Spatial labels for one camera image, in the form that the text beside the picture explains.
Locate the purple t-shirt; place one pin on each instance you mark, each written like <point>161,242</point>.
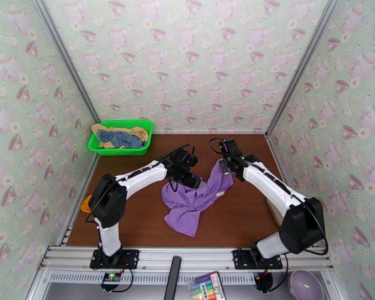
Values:
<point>187,208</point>

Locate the beige garment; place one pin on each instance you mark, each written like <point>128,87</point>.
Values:
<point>140,133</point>

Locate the blue tank top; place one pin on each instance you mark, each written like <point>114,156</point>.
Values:
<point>128,139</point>

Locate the green plastic basket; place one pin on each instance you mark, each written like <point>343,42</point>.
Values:
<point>118,152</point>

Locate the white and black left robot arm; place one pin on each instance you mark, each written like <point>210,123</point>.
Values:
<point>137,180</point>

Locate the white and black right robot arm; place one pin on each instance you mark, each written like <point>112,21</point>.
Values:
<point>268,186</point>

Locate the tan oblong wooden block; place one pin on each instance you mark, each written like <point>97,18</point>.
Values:
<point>273,211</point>

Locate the orange-lidded white container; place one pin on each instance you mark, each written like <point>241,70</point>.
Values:
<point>84,206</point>

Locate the pack of coloured markers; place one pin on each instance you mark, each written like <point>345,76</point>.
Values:
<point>206,288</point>

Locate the small circuit board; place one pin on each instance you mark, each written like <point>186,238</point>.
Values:
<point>112,277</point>

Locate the purple bowl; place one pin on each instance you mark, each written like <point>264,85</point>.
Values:
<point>306,285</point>

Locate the aluminium side rail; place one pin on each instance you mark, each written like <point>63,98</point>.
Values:
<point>66,235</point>
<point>282,168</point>

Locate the aluminium front frame rail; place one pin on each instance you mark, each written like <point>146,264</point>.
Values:
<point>206,258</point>

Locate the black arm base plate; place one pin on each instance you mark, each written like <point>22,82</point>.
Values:
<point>239,260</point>
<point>131,258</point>

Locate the black upright post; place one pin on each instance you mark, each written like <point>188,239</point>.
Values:
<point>172,277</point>

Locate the aluminium corner post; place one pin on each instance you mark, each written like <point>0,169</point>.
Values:
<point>306,58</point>
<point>67,58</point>

